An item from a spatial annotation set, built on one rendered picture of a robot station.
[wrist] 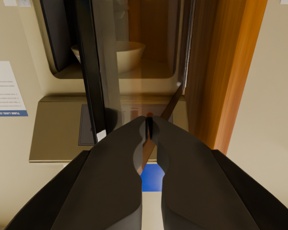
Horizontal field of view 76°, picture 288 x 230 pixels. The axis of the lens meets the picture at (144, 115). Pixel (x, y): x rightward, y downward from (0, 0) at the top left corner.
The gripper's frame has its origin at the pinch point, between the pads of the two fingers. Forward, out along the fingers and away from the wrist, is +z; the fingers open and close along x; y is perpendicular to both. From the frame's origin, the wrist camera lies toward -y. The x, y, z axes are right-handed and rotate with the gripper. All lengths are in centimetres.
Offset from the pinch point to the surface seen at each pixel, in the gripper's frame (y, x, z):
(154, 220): 57, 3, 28
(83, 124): 13.7, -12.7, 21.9
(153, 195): 44, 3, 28
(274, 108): 35, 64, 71
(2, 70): 16, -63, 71
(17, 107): 33, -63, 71
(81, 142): 16.4, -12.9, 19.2
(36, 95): 27, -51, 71
